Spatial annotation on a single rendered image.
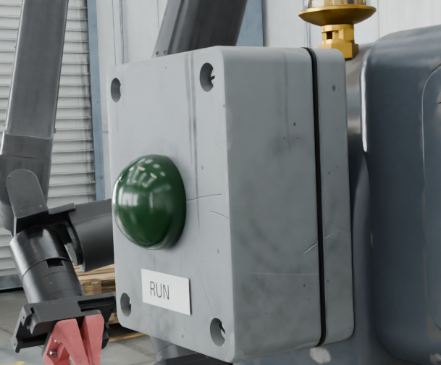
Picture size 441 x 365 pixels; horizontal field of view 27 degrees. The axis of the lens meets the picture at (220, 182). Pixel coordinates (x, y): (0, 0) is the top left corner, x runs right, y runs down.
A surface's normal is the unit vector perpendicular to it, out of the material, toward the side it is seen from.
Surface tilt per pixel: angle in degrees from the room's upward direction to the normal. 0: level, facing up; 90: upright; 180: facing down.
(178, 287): 90
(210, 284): 90
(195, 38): 88
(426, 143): 90
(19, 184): 62
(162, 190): 72
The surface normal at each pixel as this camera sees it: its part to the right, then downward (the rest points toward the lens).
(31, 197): 0.22, -0.43
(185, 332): -0.84, 0.06
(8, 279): 0.54, 0.02
